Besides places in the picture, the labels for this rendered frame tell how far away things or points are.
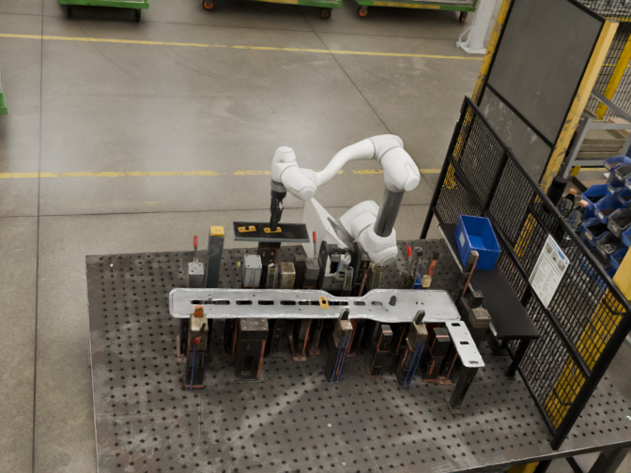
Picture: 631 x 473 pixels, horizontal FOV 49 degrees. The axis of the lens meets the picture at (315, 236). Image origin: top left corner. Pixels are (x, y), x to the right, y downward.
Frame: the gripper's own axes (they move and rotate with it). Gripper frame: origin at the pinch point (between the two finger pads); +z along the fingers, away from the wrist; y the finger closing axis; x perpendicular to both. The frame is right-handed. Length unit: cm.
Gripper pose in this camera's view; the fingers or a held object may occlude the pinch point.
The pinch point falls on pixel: (273, 223)
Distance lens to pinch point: 335.3
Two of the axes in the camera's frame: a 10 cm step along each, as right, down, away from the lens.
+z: -1.7, 8.0, 5.8
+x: -9.3, 0.7, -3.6
